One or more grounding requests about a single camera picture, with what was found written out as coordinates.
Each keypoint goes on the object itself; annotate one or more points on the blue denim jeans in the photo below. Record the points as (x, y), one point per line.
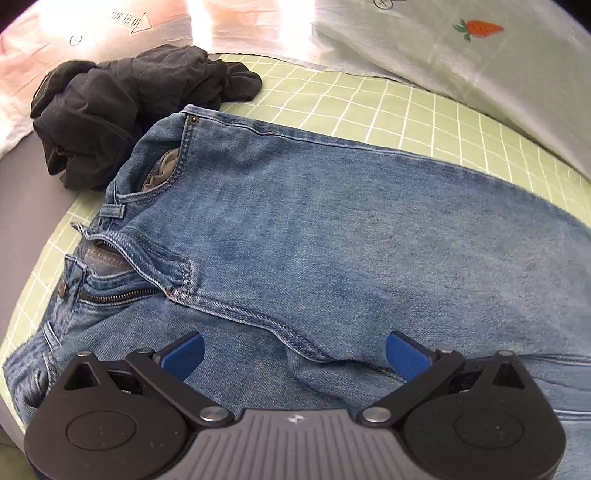
(346, 230)

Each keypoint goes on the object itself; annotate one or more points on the green grid-pattern mat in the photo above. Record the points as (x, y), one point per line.
(392, 110)

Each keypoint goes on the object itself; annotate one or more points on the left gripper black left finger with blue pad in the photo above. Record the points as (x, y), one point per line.
(159, 375)

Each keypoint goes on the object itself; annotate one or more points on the white printed fabric sheet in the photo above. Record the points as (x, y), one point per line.
(523, 63)

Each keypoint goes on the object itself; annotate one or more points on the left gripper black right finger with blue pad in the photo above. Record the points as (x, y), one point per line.
(443, 388)

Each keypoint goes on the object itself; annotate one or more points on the black crumpled garment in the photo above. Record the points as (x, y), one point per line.
(90, 115)

